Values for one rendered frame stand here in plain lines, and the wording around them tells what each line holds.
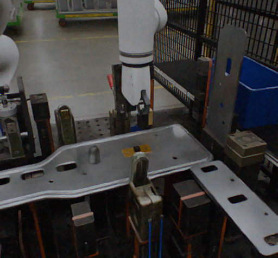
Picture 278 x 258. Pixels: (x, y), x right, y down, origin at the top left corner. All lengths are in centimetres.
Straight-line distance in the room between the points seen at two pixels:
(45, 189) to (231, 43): 61
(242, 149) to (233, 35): 30
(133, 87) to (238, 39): 30
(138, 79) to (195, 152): 30
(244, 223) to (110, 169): 35
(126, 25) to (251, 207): 50
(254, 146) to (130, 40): 43
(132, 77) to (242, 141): 35
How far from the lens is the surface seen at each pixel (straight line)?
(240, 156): 86
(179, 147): 92
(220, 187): 79
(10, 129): 92
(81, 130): 160
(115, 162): 85
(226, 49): 89
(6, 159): 100
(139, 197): 68
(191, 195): 79
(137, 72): 73
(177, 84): 130
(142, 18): 70
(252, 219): 74
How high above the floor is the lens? 151
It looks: 29 degrees down
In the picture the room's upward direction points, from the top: straight up
